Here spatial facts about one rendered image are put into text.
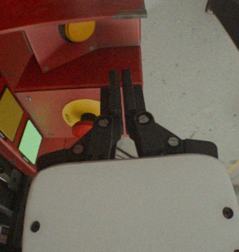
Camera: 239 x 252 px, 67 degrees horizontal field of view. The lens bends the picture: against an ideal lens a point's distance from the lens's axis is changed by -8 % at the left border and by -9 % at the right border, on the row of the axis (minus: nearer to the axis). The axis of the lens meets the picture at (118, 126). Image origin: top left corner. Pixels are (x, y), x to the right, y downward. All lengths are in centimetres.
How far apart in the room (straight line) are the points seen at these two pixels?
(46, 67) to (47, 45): 3
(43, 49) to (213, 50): 105
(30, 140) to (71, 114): 7
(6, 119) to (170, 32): 95
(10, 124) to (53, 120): 7
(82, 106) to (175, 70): 103
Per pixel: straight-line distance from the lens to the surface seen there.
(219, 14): 94
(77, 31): 24
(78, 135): 25
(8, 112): 24
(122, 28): 26
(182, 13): 105
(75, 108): 25
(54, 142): 76
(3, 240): 125
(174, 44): 113
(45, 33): 24
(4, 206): 51
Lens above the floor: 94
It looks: 35 degrees down
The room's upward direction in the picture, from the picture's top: 177 degrees counter-clockwise
